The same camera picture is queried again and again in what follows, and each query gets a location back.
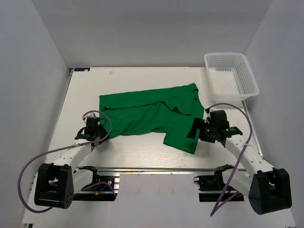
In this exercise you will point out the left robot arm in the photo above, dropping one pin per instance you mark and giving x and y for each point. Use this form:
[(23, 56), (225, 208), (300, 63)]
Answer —
[(57, 182)]

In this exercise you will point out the green t shirt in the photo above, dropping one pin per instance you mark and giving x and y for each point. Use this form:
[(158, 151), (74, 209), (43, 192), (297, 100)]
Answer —
[(169, 110)]

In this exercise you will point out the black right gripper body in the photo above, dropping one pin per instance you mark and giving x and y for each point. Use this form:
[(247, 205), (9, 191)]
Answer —
[(208, 134)]

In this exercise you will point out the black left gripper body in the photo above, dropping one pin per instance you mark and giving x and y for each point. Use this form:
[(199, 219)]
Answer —
[(102, 133)]

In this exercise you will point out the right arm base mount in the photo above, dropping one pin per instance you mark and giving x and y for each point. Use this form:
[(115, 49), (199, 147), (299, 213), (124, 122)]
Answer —
[(210, 186)]

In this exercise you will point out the white plastic basket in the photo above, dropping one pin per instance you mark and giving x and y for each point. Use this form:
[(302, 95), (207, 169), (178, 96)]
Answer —
[(230, 76)]

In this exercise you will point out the blue table label sticker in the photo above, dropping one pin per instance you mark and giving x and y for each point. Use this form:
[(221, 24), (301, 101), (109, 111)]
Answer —
[(81, 69)]

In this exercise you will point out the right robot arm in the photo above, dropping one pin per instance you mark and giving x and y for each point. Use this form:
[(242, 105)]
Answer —
[(266, 187)]

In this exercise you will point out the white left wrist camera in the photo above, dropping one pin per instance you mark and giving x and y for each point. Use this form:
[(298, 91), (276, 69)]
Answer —
[(86, 116)]

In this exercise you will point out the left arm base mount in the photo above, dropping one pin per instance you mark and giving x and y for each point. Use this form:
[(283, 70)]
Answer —
[(94, 184)]

